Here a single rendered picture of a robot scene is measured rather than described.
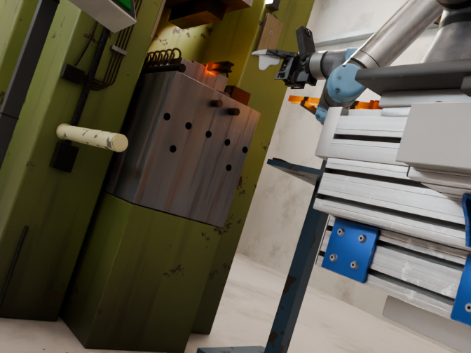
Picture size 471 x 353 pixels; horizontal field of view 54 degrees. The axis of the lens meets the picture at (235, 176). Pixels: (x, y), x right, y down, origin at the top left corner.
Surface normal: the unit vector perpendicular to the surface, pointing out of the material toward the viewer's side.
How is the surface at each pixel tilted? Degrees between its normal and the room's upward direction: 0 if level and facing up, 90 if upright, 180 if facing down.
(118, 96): 90
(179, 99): 90
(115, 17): 150
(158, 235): 90
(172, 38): 90
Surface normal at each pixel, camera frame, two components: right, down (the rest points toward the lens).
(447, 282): -0.78, -0.29
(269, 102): 0.60, 0.14
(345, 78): -0.07, -0.08
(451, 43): -0.59, -0.55
